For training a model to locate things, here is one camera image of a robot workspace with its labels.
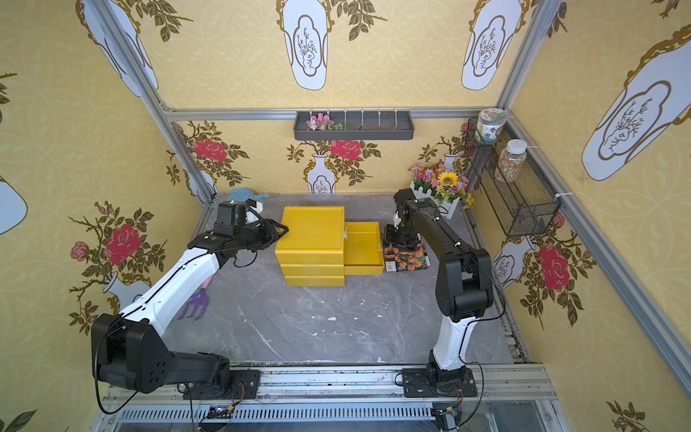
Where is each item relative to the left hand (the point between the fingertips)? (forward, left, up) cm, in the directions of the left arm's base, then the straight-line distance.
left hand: (276, 230), depth 84 cm
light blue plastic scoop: (+36, +24, -20) cm, 47 cm away
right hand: (0, -39, -9) cm, 40 cm away
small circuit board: (-45, +13, -22) cm, 51 cm away
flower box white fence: (+21, -59, -3) cm, 63 cm away
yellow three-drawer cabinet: (-10, -12, +2) cm, 15 cm away
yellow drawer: (0, -28, -13) cm, 31 cm away
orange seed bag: (-1, -40, -17) cm, 44 cm away
